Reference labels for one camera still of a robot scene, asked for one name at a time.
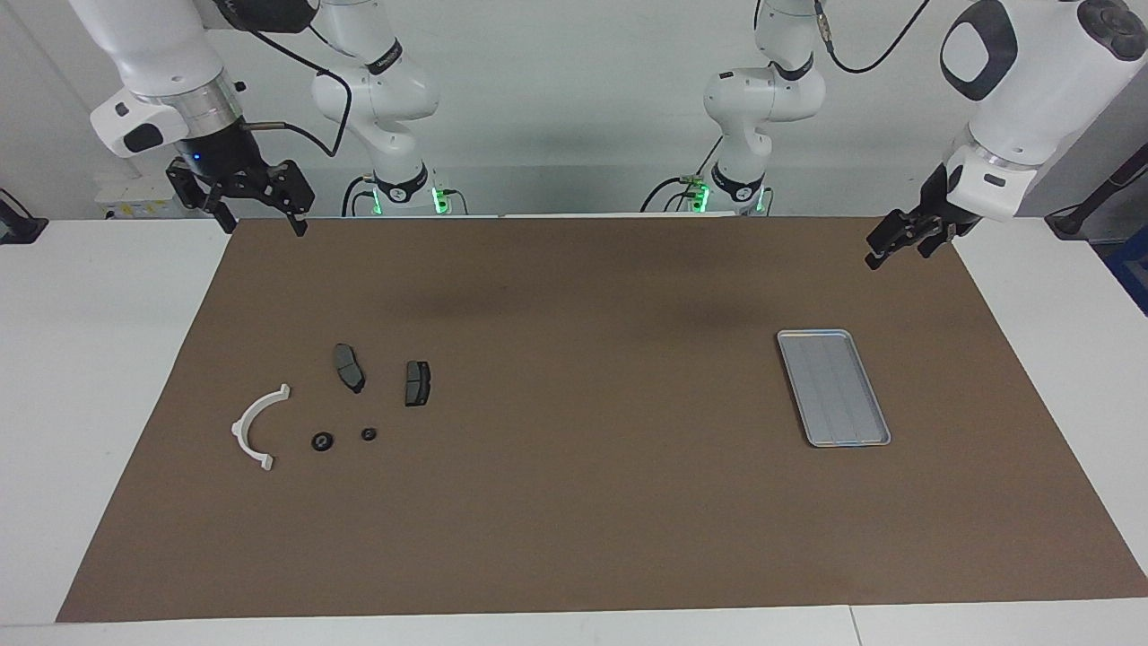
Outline silver metal tray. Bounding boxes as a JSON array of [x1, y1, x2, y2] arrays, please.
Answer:
[[777, 329, 891, 448]]

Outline white box yellow labels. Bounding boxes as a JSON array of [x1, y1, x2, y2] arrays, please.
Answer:
[[94, 175, 196, 219]]

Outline curved grey brake pad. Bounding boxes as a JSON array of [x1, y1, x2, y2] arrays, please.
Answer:
[[334, 344, 366, 394]]

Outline blue crate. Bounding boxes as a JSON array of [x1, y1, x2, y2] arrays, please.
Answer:
[[1103, 240, 1148, 317]]

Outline small black clamp stand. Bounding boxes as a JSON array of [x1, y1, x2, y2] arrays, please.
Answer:
[[0, 188, 48, 245]]

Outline brown table mat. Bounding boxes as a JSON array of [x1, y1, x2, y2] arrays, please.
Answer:
[[56, 215, 1148, 623]]

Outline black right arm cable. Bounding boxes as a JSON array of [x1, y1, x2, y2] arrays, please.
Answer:
[[215, 0, 352, 159]]

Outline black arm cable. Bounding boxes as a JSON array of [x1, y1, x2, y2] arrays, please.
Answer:
[[812, 0, 931, 75], [215, 0, 352, 159]]

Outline black right base cable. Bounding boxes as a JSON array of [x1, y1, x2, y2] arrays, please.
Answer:
[[343, 175, 378, 218]]

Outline black base cable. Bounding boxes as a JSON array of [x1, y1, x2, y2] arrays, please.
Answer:
[[639, 135, 726, 214], [343, 175, 378, 218]]

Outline long black camera stand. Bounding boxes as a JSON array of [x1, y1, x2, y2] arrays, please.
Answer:
[[1045, 144, 1148, 240]]

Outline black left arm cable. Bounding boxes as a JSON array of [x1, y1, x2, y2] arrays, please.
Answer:
[[812, 0, 931, 75]]

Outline white curved plastic bracket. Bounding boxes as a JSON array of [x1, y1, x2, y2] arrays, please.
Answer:
[[231, 384, 291, 472]]

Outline black left base cable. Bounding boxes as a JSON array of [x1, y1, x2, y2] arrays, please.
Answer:
[[639, 135, 726, 214]]

